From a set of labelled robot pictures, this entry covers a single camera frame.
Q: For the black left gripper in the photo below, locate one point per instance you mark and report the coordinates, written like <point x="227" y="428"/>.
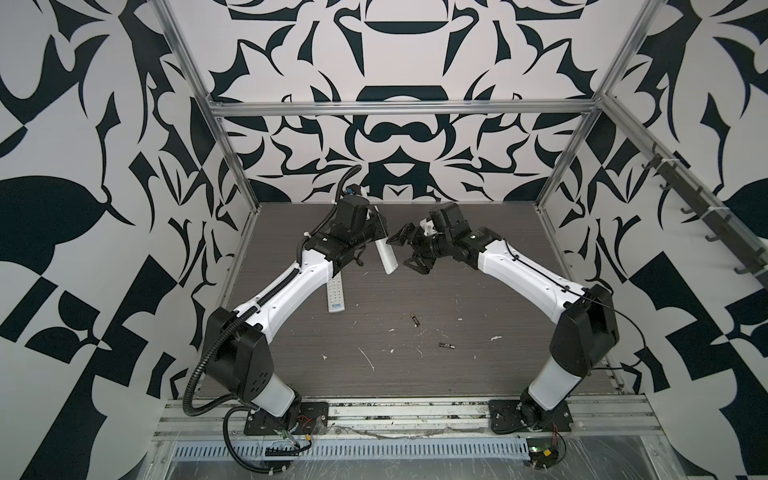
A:
<point x="379" y="230"/>

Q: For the white remote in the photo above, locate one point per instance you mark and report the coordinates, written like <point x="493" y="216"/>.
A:
<point x="384" y="249"/>

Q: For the small circuit board with wires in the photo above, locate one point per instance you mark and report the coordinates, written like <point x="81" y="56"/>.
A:
<point x="545" y="453"/>

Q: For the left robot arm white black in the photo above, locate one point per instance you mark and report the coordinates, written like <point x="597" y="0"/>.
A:
<point x="236" y="361"/>

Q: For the white remote control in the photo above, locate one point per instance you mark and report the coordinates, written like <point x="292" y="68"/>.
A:
<point x="335" y="294"/>

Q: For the aluminium frame crossbar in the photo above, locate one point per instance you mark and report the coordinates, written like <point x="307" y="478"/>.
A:
<point x="412" y="107"/>

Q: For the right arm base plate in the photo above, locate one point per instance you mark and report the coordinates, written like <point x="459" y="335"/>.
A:
<point x="525" y="416"/>

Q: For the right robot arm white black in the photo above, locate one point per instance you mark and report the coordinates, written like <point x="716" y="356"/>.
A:
<point x="586" y="328"/>

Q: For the white slotted cable duct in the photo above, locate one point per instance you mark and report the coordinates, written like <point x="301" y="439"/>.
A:
<point x="515" y="449"/>

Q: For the black hook rack rail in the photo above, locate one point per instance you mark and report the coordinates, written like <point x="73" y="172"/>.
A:
<point x="701" y="204"/>

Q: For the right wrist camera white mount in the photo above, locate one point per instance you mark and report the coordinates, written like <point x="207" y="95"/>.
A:
<point x="427" y="227"/>

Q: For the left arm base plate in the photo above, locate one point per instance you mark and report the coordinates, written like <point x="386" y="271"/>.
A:
<point x="303" y="418"/>

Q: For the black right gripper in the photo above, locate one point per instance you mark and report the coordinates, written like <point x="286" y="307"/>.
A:
<point x="407" y="231"/>

